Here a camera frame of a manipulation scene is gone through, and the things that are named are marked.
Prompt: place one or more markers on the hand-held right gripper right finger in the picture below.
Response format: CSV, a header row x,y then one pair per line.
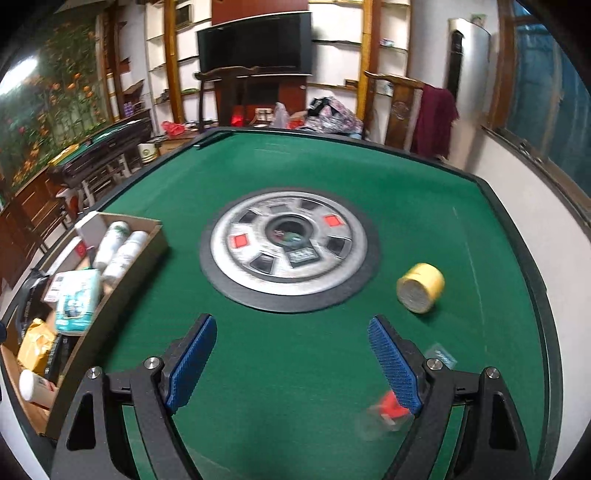
x,y
395,369

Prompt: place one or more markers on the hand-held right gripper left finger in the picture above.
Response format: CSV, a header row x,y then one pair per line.
x,y
191,364

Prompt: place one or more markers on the small red packet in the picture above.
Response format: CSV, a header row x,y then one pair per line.
x,y
390,406

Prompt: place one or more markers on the yellow round can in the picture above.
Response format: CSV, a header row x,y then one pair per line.
x,y
422,286

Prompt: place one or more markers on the shallow cardboard box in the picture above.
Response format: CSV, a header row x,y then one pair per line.
x,y
134,277

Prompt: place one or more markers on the plain white plastic bottle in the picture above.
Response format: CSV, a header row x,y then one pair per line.
x,y
124,258

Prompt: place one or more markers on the teal tissue packet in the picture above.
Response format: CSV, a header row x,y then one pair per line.
x,y
76,300

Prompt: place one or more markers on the white bottle green red label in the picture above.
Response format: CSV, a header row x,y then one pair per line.
x,y
111,244

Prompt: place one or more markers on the yellow snack packet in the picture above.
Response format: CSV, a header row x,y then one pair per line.
x,y
37,346

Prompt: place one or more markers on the small white jar red label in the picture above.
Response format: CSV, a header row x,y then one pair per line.
x,y
34,385

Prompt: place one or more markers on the grey carton red end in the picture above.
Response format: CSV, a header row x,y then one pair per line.
x,y
69,256

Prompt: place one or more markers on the dark snack packet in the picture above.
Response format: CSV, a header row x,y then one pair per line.
x,y
30,304

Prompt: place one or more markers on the small clear packet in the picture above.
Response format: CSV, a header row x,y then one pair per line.
x,y
441,355

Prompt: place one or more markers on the round grey control panel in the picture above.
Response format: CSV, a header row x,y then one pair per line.
x,y
240,258

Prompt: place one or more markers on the white bucket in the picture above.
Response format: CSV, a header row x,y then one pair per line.
x,y
148,153

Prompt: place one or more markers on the low wooden table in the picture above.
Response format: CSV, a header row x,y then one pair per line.
x,y
175,141

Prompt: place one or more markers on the red plastic bag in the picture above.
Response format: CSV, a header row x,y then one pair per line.
x,y
171,128

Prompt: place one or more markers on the folding mahjong table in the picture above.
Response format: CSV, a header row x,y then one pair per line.
x,y
106,143

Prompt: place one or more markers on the maroon garment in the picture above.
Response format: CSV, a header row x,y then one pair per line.
x,y
434,120

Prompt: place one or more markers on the brown carved wooden chair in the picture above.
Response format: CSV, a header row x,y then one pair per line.
x,y
399,115

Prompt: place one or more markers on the floral cloth bundle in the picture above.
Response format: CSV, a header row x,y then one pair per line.
x,y
332,115

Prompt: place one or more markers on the pale plastic bag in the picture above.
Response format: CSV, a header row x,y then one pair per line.
x,y
279,115

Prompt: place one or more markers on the dark wooden chair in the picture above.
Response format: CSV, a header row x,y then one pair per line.
x,y
226,97

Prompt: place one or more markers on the silver tower air conditioner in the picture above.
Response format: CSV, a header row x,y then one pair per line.
x,y
471,64

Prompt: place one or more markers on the brown framed window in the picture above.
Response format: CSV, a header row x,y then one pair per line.
x,y
540,83

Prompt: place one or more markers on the black television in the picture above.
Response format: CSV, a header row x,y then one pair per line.
x,y
254,44

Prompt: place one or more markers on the floral wall poster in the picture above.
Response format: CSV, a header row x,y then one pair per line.
x,y
51,101

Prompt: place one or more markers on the wooden framed wall shelving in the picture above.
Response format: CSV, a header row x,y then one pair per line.
x,y
332,60

